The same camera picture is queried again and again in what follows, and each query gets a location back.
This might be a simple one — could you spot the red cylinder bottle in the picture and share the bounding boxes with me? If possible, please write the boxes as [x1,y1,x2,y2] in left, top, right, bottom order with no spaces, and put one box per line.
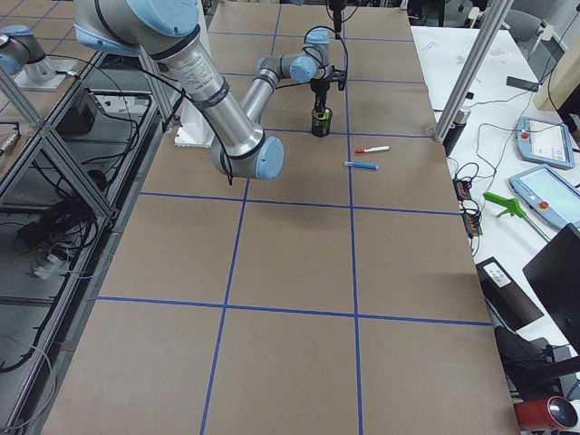
[514,396,579,431]

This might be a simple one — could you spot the teach pendant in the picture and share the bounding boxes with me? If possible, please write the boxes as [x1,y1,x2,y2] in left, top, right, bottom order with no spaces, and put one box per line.
[508,164,579,230]
[515,117,575,169]

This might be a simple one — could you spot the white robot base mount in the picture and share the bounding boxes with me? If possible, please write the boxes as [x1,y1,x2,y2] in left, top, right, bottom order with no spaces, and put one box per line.
[175,100,215,149]

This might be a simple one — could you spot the green plastic grabber tool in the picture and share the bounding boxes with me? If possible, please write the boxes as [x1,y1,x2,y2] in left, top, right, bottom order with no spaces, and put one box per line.
[483,191,551,242]

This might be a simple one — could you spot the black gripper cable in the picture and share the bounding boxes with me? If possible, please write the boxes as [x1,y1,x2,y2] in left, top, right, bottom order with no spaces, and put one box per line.
[334,31,351,90]

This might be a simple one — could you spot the black monitor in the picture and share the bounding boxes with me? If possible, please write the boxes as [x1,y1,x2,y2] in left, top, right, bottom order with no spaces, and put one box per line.
[523,223,579,352]

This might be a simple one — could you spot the black mesh pen cup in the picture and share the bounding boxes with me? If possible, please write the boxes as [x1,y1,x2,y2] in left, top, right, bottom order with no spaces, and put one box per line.
[311,108,333,138]

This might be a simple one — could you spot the blue marker pen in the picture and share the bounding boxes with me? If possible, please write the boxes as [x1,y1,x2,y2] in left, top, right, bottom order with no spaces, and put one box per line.
[343,161,379,170]

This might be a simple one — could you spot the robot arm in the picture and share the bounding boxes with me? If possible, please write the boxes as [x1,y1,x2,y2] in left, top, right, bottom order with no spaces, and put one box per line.
[1,24,46,75]
[74,1,347,180]

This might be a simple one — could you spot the near teach pendant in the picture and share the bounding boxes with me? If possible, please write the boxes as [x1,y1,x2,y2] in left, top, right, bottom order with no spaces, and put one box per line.
[508,164,579,230]

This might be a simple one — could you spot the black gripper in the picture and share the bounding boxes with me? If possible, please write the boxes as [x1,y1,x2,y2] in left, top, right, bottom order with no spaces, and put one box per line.
[310,65,347,112]

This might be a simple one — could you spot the far teach pendant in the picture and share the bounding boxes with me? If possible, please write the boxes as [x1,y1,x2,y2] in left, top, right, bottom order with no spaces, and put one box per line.
[515,117,575,169]

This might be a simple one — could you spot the red white marker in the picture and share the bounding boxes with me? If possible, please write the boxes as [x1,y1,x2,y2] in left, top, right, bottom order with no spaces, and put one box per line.
[355,145,391,154]

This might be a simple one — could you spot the aluminium frame rack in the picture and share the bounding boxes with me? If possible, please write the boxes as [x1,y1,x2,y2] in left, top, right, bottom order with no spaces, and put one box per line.
[1,54,179,434]

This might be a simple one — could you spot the aluminium frame post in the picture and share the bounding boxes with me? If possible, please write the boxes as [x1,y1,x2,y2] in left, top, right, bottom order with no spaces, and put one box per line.
[431,0,514,143]

